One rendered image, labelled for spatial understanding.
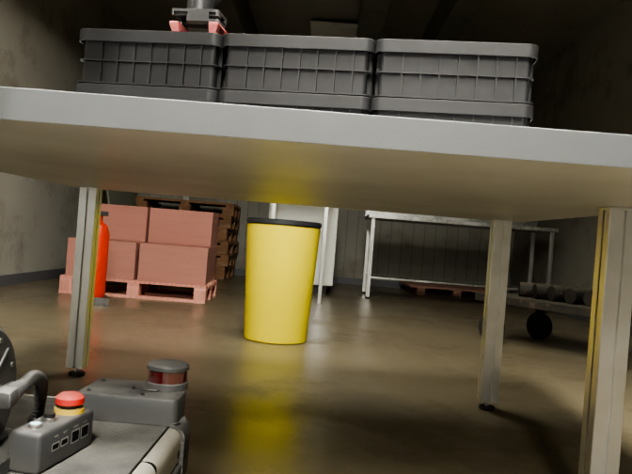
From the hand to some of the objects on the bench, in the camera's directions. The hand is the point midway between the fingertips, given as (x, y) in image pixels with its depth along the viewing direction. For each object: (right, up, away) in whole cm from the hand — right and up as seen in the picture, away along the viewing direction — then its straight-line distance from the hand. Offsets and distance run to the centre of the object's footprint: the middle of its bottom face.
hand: (196, 56), depth 139 cm
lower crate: (+23, -22, +7) cm, 33 cm away
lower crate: (+52, -25, +3) cm, 58 cm away
